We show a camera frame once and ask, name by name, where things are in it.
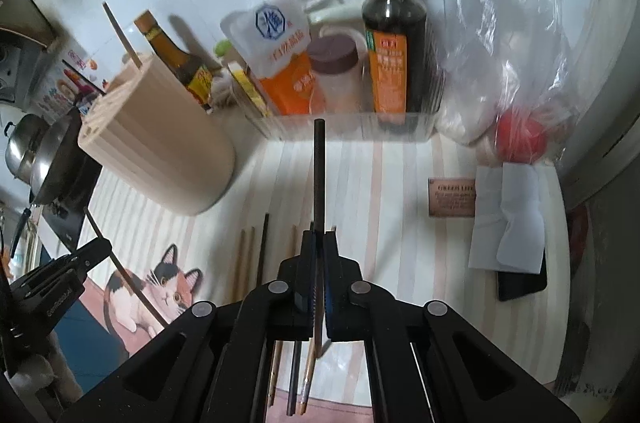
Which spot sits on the white paper tissue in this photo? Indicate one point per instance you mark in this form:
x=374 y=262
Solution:
x=505 y=213

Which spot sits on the red tomato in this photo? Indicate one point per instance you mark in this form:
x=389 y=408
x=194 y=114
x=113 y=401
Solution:
x=520 y=138

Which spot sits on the clear jar with brown lid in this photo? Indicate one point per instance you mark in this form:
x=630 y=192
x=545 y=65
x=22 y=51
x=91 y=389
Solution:
x=335 y=63

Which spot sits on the dark chopstick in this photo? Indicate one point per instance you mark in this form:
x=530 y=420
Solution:
x=319 y=163
x=292 y=378
x=120 y=33

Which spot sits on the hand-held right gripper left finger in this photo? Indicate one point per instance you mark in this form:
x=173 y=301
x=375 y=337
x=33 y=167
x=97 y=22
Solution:
x=307 y=263

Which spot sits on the black stove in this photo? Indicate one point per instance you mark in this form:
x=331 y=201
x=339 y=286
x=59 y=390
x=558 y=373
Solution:
x=70 y=213

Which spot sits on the beige ribbed utensil holder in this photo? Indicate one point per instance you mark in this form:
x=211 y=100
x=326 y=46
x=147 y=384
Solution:
x=160 y=143

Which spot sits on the metal range hood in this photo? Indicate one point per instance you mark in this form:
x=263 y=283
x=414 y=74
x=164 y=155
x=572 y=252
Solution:
x=20 y=68

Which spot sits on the metal wok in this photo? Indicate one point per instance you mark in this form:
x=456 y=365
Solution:
x=60 y=153

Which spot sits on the clear plastic bag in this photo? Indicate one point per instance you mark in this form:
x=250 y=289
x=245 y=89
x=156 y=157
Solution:
x=500 y=28

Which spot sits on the white and orange salt bag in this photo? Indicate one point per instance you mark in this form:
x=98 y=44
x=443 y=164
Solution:
x=280 y=53

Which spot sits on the small brown sauce bottle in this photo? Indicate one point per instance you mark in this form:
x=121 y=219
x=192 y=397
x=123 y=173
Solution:
x=172 y=53

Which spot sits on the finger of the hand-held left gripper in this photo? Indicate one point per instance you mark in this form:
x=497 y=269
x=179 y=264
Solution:
x=92 y=253

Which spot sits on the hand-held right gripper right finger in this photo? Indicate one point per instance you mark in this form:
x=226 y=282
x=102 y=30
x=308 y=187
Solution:
x=331 y=268

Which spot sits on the person's left hand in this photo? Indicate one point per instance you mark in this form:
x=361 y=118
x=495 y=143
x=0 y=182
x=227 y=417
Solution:
x=32 y=373

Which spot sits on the black phone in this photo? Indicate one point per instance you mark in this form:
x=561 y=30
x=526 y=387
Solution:
x=520 y=285

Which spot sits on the steel pot with lid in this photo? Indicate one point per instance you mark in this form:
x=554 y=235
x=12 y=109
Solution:
x=22 y=143

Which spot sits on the colourful printed box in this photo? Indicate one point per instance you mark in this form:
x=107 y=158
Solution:
x=65 y=78

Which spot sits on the clear plastic bin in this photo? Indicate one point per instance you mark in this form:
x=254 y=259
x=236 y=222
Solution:
x=350 y=128

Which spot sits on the large dark soy sauce bottle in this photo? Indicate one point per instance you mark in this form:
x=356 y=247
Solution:
x=392 y=28

